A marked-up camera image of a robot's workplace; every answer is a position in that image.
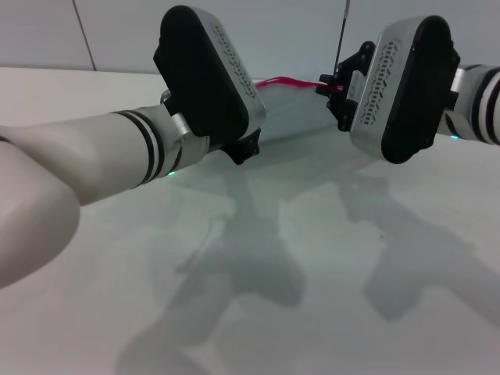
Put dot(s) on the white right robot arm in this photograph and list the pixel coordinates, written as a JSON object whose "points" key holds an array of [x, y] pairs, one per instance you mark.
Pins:
{"points": [[482, 105]]}

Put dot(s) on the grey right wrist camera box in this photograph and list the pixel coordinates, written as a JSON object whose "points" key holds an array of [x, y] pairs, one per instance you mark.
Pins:
{"points": [[398, 90]]}

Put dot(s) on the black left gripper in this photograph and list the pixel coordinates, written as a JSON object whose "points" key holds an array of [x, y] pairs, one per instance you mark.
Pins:
{"points": [[244, 148]]}

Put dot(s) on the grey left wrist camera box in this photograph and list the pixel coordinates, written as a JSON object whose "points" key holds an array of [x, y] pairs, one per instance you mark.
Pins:
{"points": [[211, 70]]}

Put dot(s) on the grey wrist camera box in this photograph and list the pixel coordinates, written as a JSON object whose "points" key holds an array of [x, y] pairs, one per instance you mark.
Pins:
{"points": [[398, 90], [211, 70]]}

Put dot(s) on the clear document bag red zipper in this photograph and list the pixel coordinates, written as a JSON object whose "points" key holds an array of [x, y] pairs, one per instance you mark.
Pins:
{"points": [[297, 113]]}

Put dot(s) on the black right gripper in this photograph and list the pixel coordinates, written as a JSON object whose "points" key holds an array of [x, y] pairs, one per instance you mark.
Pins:
{"points": [[353, 78]]}

